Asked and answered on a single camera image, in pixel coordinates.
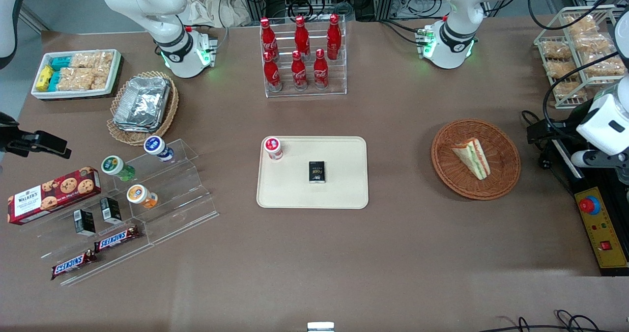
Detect clear acrylic stepped display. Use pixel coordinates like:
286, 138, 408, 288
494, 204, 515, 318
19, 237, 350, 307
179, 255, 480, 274
20, 138, 220, 287

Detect clear acrylic bottle rack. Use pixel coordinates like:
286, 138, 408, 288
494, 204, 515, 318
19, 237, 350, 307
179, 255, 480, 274
259, 14, 347, 98

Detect rice cracker snack pack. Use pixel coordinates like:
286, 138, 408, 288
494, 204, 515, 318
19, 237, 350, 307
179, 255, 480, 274
93, 51, 114, 77
57, 68, 95, 91
69, 52, 97, 69

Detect red Walkers cookie box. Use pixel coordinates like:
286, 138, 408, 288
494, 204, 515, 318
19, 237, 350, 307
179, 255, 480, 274
7, 166, 102, 225

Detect red lidded small jar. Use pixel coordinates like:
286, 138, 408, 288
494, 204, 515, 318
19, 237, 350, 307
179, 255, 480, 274
264, 136, 284, 161

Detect black right wrist device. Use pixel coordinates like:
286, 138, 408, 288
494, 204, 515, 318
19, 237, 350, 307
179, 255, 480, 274
0, 112, 72, 159

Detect black power cable with plug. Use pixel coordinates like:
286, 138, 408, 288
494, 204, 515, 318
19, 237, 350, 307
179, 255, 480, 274
521, 110, 575, 196

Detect black floor cables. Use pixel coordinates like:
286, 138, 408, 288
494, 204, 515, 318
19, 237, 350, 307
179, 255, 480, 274
479, 309, 608, 332

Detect brown wicker basket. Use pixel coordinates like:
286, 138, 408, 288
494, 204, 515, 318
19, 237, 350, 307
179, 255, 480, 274
431, 119, 521, 201

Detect light tan wicker basket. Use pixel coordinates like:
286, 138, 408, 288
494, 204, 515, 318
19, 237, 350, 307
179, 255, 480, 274
107, 71, 179, 146

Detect silver foil container stack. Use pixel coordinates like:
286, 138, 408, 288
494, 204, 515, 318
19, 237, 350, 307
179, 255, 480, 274
113, 77, 172, 133

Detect black heating appliance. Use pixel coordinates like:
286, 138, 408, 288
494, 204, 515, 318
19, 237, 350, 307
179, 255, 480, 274
527, 101, 629, 277

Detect Snickers chocolate bar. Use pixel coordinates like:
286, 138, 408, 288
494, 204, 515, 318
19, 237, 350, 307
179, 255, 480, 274
51, 250, 97, 280
93, 225, 141, 253

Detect green lidded drink bottle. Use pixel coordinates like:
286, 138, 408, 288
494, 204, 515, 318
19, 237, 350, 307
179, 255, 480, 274
101, 155, 136, 182

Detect blue lidded drink bottle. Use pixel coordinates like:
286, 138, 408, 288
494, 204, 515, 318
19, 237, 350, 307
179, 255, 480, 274
143, 136, 174, 163

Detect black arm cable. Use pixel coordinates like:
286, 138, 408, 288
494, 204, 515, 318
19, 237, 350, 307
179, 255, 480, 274
527, 0, 629, 143

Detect red cola bottle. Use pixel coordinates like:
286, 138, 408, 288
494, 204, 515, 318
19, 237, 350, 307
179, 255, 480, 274
326, 13, 342, 60
263, 51, 283, 92
291, 50, 308, 90
294, 15, 311, 60
314, 49, 329, 89
260, 18, 279, 60

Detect orange lidded drink bottle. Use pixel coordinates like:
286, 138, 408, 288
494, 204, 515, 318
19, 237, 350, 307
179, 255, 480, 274
126, 184, 159, 210

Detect crumpled beige cloth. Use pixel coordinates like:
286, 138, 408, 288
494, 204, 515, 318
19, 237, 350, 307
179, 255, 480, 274
184, 0, 251, 28

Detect yellow snack pack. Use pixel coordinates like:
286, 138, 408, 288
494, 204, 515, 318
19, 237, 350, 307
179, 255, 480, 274
35, 65, 55, 92

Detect beige plastic tray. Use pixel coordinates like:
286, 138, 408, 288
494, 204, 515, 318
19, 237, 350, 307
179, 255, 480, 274
256, 136, 369, 210

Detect clear bag fried snack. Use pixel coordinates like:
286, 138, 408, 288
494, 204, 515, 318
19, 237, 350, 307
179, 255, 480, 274
541, 40, 573, 60
582, 55, 627, 77
553, 81, 588, 102
545, 59, 578, 80
572, 32, 613, 53
564, 15, 599, 36

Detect white rectangular snack bin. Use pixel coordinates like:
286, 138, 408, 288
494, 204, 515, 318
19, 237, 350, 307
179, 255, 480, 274
30, 49, 123, 101

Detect yellow emergency stop box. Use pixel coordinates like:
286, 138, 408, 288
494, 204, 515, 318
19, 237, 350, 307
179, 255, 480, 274
574, 187, 629, 270

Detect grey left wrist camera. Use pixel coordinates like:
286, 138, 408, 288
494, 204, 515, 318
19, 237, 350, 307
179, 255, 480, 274
571, 149, 629, 185

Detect white wire rack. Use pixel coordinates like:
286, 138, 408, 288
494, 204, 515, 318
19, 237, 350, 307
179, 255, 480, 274
534, 4, 629, 109

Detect triangular sandwich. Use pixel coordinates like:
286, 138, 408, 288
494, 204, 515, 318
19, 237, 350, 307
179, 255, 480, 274
451, 138, 491, 181

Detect small black box white label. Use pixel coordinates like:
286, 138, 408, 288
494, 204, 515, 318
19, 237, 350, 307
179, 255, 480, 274
74, 209, 96, 237
100, 197, 123, 225

